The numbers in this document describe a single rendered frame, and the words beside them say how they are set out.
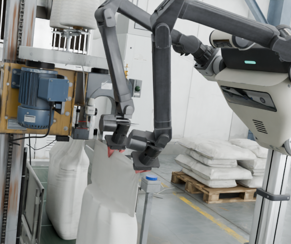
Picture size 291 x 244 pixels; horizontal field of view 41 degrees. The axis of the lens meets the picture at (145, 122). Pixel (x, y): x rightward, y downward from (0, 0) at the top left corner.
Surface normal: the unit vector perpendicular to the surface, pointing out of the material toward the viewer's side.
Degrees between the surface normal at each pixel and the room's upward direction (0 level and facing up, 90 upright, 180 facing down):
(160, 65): 118
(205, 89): 90
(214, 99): 90
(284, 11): 90
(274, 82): 40
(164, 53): 123
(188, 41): 89
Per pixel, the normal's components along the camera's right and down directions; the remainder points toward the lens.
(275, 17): -0.90, -0.06
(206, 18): 0.04, 0.62
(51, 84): 0.76, 0.18
